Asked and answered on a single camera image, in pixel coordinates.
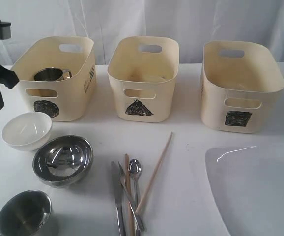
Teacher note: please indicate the cream bin square mark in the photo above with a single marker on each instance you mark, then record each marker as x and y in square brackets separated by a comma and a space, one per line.
[240, 84]

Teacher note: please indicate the steel table knife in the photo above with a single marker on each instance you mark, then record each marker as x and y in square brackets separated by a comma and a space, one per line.
[117, 187]

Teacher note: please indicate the small matte steel cup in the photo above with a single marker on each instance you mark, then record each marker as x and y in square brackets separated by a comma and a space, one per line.
[26, 214]

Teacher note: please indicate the white curtain backdrop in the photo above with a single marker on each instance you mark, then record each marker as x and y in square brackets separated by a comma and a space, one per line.
[191, 23]

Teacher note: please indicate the steel long-handled spoon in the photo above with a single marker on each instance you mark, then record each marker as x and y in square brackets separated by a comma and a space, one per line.
[134, 168]

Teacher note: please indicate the large shiny steel bowl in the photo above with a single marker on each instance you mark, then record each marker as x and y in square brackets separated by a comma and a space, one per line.
[63, 161]

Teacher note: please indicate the white square ceramic plate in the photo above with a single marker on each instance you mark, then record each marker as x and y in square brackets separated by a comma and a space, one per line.
[247, 184]

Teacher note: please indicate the white ceramic bowl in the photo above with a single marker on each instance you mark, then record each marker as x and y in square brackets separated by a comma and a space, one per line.
[28, 131]

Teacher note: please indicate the cream bin triangle mark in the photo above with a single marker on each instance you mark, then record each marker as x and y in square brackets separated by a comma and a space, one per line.
[142, 74]

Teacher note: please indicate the cream bin circle mark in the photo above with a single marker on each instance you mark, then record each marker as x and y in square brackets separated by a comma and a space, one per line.
[66, 99]

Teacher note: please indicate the long light wooden chopstick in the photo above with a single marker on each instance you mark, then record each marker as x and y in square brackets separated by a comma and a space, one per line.
[153, 176]

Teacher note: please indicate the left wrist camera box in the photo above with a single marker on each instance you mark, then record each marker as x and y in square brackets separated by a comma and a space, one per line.
[5, 30]

